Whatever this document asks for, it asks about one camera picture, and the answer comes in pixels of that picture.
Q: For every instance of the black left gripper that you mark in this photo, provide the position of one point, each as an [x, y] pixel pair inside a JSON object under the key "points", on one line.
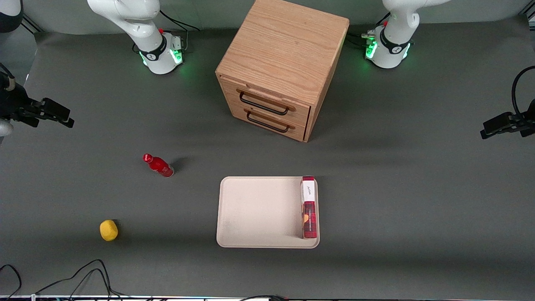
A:
{"points": [[527, 123]]}

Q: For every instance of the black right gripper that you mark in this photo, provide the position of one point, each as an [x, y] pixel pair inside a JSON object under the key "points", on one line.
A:
{"points": [[12, 103]]}

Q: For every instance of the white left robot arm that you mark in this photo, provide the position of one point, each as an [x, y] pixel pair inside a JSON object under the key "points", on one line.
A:
{"points": [[393, 50]]}

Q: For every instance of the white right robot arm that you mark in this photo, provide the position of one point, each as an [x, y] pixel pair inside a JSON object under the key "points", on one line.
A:
{"points": [[125, 16]]}

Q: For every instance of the wooden drawer at cabinet base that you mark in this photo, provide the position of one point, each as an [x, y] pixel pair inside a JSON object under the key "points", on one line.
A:
{"points": [[297, 130]]}

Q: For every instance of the wooden two-drawer cabinet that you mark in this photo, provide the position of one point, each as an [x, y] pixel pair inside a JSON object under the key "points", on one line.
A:
{"points": [[284, 46]]}

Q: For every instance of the red bottle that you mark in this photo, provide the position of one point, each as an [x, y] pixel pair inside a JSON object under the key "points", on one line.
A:
{"points": [[159, 166]]}

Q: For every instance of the yellow lemon-shaped object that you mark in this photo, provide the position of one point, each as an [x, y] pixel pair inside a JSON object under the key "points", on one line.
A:
{"points": [[108, 230]]}

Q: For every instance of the red tartan shortbread box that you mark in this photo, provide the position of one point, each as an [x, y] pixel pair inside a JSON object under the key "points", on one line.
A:
{"points": [[309, 217]]}

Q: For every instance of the beige plastic tray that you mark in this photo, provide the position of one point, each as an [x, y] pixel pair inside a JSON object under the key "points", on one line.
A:
{"points": [[259, 213]]}

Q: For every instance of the black frame bar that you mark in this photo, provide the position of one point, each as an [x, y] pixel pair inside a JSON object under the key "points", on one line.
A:
{"points": [[31, 24]]}

